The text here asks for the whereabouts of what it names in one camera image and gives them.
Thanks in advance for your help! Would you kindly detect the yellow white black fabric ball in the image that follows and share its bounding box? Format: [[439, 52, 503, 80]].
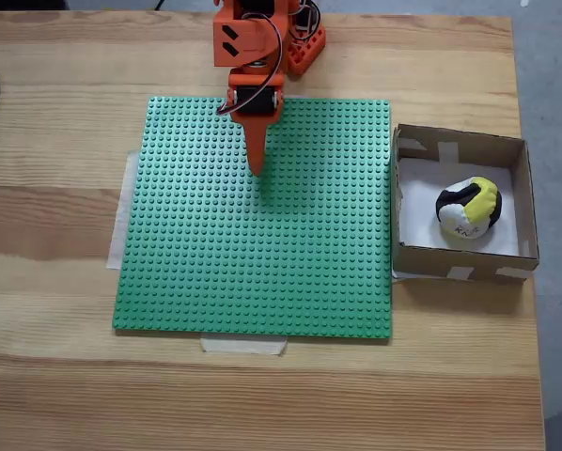
[[434, 176, 503, 241]]

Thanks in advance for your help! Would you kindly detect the brown cardboard box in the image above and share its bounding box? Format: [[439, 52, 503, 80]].
[[391, 123, 540, 286]]

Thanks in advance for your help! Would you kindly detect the green studded baseplate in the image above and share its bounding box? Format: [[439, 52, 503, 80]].
[[111, 96, 395, 343]]

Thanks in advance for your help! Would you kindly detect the white paper sheet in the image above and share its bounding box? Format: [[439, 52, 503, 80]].
[[397, 157, 521, 257]]

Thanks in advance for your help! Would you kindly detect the black red gripper cable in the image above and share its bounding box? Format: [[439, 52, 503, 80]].
[[216, 13, 287, 117]]

